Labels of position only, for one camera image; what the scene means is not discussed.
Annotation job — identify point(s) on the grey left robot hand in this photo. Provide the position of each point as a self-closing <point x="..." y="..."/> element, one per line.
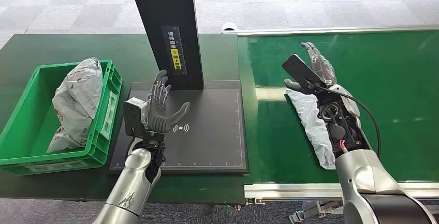
<point x="157" y="112"/>

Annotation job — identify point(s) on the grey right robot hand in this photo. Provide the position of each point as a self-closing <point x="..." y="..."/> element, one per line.
<point x="324" y="66"/>

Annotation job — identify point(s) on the white plastic package black print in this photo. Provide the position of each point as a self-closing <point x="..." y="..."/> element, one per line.
<point x="308" y="123"/>

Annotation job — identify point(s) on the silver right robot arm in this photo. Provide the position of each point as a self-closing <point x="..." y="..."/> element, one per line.
<point x="363" y="181"/>

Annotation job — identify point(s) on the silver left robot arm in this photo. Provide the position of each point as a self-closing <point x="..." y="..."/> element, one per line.
<point x="132" y="181"/>

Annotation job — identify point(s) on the white crumpled package red print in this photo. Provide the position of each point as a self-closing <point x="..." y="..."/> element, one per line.
<point x="75" y="102"/>

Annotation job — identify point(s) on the white conveyor end cap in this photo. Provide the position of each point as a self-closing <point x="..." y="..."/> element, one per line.
<point x="229" y="27"/>

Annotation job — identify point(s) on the yellow warning label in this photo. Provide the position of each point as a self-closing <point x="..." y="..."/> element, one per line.
<point x="175" y="59"/>

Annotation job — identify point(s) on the black scanner column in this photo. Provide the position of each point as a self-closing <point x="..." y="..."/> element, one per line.
<point x="154" y="27"/>

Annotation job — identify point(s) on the green plastic crate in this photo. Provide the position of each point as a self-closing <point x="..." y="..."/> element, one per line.
<point x="31" y="123"/>

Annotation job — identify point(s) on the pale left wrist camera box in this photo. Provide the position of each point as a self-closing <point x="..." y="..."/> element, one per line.
<point x="134" y="116"/>

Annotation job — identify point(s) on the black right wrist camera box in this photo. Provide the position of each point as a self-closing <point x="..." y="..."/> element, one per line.
<point x="300" y="70"/>

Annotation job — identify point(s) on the black scanner base plate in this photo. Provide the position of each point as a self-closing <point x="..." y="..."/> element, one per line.
<point x="205" y="140"/>

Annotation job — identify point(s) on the grey metal conveyor bracket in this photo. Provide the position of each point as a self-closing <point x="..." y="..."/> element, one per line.
<point x="308" y="212"/>

